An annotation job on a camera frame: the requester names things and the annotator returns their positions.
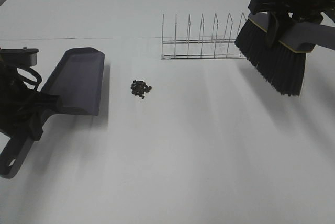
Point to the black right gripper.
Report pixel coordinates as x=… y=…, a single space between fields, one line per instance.
x=303 y=11

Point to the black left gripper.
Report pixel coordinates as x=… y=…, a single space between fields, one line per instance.
x=18 y=95

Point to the grey plastic dustpan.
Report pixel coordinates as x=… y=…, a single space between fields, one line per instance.
x=77 y=78

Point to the grey hand brush black bristles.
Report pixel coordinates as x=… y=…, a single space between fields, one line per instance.
x=283 y=65

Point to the pile of coffee beans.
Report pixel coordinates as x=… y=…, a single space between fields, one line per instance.
x=140 y=88

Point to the metal wire rack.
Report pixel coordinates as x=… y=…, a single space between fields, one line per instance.
x=207 y=41

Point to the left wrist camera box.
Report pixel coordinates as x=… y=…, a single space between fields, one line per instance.
x=23 y=56

